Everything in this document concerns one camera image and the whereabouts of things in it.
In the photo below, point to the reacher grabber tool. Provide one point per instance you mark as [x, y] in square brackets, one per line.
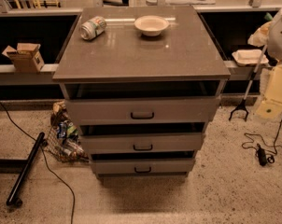
[242, 105]

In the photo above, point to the white paper bowl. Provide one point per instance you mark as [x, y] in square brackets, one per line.
[151, 25]

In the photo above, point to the wire basket with trash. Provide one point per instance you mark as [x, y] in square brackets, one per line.
[62, 141]

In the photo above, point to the small cardboard box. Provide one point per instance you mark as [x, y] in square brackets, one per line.
[26, 57]

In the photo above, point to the grey drawer cabinet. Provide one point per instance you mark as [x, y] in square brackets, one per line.
[121, 63]

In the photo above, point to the grey drawer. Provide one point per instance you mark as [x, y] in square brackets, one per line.
[142, 167]
[142, 143]
[137, 111]

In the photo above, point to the white takeout container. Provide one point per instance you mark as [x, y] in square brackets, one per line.
[246, 57]

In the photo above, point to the crushed soda can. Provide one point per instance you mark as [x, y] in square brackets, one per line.
[92, 28]

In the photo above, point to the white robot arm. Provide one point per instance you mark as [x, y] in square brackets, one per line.
[270, 34]

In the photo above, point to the black metal tube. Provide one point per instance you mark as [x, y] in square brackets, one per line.
[13, 197]

